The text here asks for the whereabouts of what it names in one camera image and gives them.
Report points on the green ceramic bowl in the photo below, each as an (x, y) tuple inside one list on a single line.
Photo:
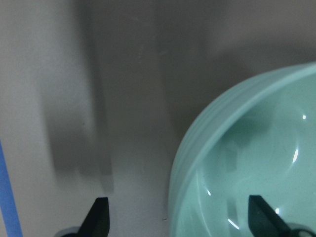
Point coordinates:
[(257, 138)]

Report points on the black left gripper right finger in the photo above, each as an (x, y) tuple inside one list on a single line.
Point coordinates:
[(263, 221)]

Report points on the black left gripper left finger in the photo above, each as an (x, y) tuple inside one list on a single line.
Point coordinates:
[(96, 223)]

